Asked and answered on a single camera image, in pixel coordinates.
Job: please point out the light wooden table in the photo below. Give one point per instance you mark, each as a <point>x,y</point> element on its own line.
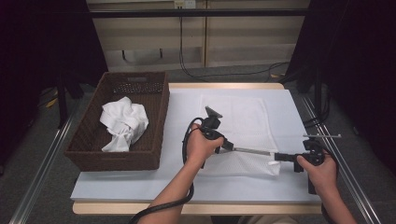
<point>249,209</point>

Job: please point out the black metal stand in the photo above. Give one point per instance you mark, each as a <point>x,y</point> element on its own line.
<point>62,105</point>

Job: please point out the white wall socket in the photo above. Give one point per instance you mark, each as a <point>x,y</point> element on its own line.
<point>185,3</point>

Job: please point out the metal floor rail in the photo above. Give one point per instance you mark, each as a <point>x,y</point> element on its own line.
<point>40,174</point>
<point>345,174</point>

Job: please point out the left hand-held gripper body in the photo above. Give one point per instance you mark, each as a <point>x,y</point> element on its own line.
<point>211,127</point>

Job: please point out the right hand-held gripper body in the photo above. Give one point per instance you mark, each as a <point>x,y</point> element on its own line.
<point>314,152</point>

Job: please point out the person's right hand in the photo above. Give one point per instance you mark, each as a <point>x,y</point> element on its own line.
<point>323,177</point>

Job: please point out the black curtain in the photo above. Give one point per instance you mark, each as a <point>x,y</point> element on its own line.
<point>361,62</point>
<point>37,46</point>

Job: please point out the white cloth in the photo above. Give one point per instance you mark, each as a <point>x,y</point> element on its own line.
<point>249,124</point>

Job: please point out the beige wooden cabinet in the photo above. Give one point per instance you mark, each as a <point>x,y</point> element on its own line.
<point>249,37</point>

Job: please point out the brown wicker basket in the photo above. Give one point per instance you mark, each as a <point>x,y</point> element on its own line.
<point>124,161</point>

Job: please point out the white garment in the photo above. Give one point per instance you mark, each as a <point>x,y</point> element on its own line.
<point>124,121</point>

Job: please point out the person's left hand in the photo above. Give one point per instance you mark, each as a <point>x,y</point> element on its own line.
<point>199,149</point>

